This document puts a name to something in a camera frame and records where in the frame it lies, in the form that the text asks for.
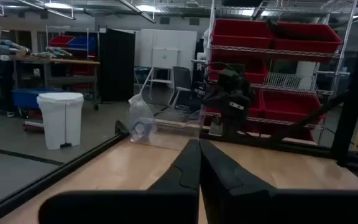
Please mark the clear bag with dark roll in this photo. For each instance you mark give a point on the clear bag with dark roll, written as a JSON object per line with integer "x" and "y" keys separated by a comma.
{"x": 141, "y": 118}

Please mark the clear plastic storage box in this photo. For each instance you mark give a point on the clear plastic storage box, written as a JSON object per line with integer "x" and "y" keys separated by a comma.
{"x": 179, "y": 124}

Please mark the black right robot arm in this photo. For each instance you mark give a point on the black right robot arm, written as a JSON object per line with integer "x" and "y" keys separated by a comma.
{"x": 228, "y": 127}

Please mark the small red bin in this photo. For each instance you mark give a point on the small red bin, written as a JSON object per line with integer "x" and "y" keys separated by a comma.
{"x": 60, "y": 40}

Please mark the grey office chair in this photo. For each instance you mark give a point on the grey office chair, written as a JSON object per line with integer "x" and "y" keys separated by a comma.
{"x": 181, "y": 79}

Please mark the small blue bin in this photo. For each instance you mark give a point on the small blue bin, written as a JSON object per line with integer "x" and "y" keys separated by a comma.
{"x": 82, "y": 43}

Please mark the white pedal trash bin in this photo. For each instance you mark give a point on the white pedal trash bin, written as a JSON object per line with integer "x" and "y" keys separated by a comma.
{"x": 61, "y": 121}

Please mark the large blue plastic tub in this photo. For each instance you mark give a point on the large blue plastic tub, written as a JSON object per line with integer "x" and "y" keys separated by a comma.
{"x": 25, "y": 98}

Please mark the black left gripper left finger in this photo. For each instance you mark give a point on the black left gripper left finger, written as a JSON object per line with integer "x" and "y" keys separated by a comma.
{"x": 182, "y": 177}

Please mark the red plastic storage bin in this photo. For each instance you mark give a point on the red plastic storage bin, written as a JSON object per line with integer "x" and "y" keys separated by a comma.
{"x": 287, "y": 104}
{"x": 309, "y": 39}
{"x": 241, "y": 31}
{"x": 255, "y": 67}

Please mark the black tall partition panel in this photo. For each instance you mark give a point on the black tall partition panel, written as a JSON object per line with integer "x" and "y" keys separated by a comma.
{"x": 117, "y": 65}

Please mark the wooden top workbench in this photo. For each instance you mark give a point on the wooden top workbench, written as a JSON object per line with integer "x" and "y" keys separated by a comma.
{"x": 70, "y": 61}

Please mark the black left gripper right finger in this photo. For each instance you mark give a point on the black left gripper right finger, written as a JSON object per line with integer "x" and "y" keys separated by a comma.
{"x": 228, "y": 186}

